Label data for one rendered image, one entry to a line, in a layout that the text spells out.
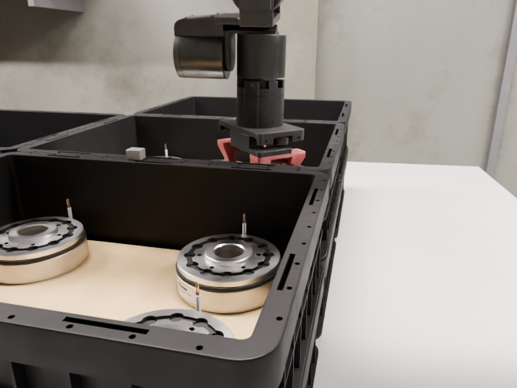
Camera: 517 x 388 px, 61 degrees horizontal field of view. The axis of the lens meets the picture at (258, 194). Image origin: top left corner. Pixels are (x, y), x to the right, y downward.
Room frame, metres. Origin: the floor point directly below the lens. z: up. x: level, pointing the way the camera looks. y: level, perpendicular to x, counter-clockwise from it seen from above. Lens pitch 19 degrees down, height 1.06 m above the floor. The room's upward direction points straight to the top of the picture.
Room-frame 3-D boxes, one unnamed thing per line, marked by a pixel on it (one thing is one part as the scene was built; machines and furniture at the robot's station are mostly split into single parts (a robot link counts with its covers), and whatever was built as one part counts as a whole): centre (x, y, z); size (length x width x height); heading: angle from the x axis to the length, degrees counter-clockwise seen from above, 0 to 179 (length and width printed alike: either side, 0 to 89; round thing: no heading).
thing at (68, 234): (0.43, 0.24, 0.86); 0.10 x 0.10 x 0.01
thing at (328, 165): (0.63, 0.08, 0.92); 0.40 x 0.30 x 0.02; 77
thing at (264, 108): (0.53, 0.00, 0.98); 0.10 x 0.07 x 0.07; 31
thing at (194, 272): (0.38, 0.03, 0.86); 0.10 x 0.10 x 0.01
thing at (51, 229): (0.43, 0.24, 0.86); 0.05 x 0.05 x 0.01
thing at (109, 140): (0.63, 0.08, 0.87); 0.40 x 0.30 x 0.11; 77
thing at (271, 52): (0.53, 0.00, 1.04); 0.07 x 0.06 x 0.07; 82
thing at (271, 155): (0.52, -0.01, 0.91); 0.07 x 0.07 x 0.09; 31
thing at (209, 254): (0.38, 0.03, 0.86); 0.05 x 0.05 x 0.01
